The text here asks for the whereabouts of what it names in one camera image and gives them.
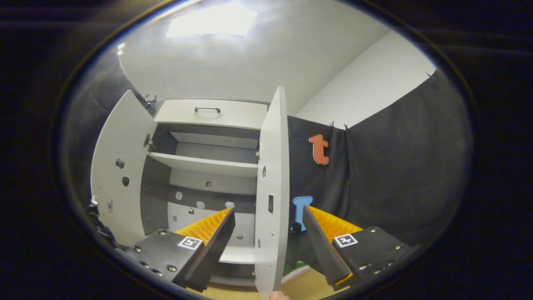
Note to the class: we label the white cabinet shelf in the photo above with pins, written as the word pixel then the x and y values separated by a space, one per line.
pixel 208 164

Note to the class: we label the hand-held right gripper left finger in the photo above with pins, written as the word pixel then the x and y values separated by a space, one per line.
pixel 216 246

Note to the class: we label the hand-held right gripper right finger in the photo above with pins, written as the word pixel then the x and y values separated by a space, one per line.
pixel 322 246

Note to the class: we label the green and white item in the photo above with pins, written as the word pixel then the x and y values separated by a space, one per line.
pixel 296 271

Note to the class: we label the white cabinet door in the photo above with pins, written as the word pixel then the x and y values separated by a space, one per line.
pixel 275 146
pixel 120 133

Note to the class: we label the white and grey cabinet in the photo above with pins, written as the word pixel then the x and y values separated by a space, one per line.
pixel 158 196

